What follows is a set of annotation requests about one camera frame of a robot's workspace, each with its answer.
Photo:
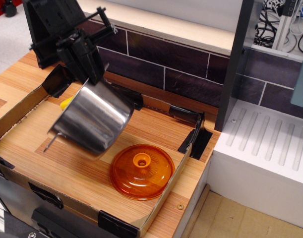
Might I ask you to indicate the orange transparent pot lid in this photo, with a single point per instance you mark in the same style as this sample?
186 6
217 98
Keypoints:
141 172

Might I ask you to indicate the stainless steel metal pot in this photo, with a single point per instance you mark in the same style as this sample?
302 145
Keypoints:
94 118

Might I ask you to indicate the black caster wheel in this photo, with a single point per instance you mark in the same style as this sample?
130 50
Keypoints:
8 8

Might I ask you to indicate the dark grey shelf post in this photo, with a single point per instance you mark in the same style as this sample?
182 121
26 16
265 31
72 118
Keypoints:
231 84

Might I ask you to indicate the black tape back fence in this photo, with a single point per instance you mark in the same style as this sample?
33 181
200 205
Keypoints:
134 96

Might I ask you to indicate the yellow plastic banana toy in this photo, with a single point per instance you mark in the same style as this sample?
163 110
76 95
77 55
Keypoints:
65 103

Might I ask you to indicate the white ribbed drain board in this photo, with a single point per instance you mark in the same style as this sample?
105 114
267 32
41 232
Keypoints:
258 162

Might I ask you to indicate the grey aluminium frame profile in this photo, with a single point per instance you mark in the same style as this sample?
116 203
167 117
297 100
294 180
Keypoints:
289 12

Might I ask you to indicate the black tape front corner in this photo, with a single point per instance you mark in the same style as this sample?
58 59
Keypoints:
117 226

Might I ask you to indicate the brown cardboard fence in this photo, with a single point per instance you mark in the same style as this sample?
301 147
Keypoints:
53 187

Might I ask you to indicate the black tape right corner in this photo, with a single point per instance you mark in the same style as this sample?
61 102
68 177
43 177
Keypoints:
199 137

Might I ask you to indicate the light wooden shelf board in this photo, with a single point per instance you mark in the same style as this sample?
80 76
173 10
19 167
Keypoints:
164 27

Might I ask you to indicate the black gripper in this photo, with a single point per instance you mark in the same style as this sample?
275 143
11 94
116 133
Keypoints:
55 24

